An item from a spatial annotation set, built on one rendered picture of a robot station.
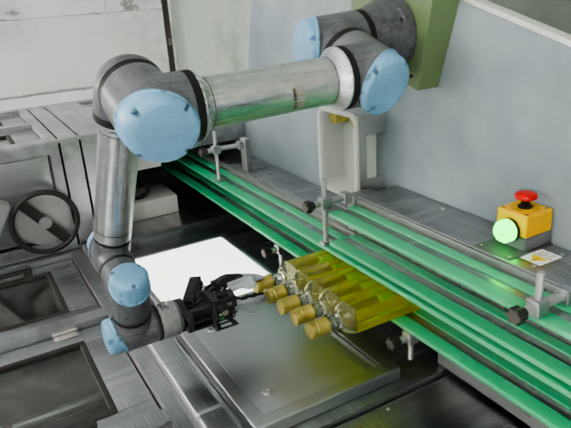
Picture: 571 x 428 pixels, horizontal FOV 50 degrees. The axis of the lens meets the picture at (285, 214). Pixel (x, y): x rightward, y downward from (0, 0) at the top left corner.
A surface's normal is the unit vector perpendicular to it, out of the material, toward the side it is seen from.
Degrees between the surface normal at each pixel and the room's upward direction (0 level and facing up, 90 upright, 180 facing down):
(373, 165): 90
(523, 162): 0
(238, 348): 90
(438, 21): 90
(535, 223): 90
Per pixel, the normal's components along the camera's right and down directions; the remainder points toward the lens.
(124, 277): 0.11, -0.79
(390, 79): 0.60, 0.53
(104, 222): -0.25, 0.50
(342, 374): -0.06, -0.93
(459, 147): -0.87, 0.22
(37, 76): 0.49, 0.29
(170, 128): 0.37, 0.60
